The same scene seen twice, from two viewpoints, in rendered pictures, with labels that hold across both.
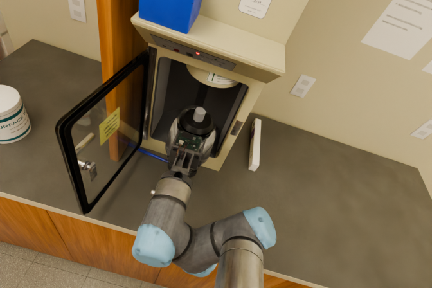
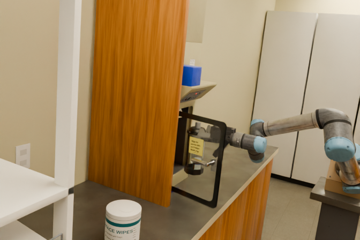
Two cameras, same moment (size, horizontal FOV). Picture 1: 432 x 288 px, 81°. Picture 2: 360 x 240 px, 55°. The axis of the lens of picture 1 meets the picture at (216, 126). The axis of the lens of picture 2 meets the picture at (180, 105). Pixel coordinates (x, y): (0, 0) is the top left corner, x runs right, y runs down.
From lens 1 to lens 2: 1.61 m
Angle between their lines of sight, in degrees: 60
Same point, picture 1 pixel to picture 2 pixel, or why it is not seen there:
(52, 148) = (149, 226)
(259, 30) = not seen: hidden behind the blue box
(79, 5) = (26, 152)
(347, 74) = not seen: hidden behind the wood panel
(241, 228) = (259, 124)
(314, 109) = not seen: hidden behind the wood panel
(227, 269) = (274, 123)
